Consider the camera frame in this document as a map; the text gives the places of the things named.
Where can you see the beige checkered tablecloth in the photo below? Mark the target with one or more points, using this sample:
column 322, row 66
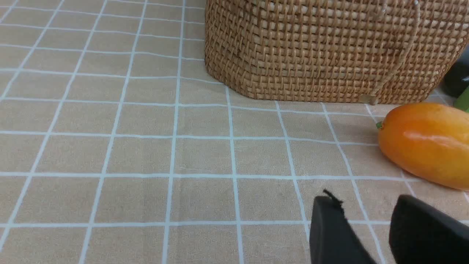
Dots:
column 117, row 147

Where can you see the dark purple eggplant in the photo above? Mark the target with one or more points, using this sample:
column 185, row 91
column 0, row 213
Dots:
column 456, row 79

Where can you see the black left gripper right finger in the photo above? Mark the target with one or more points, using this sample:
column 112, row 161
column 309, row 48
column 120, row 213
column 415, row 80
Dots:
column 422, row 234

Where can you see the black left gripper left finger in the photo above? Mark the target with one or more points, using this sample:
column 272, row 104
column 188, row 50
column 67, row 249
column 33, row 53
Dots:
column 332, row 239

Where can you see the woven wicker basket green lining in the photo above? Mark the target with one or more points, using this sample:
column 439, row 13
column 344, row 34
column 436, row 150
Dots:
column 335, row 51

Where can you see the orange yellow mango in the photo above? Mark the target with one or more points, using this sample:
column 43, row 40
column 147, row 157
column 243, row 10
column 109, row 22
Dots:
column 428, row 140

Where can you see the green foam cube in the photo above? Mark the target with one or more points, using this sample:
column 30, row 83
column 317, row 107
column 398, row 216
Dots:
column 462, row 102

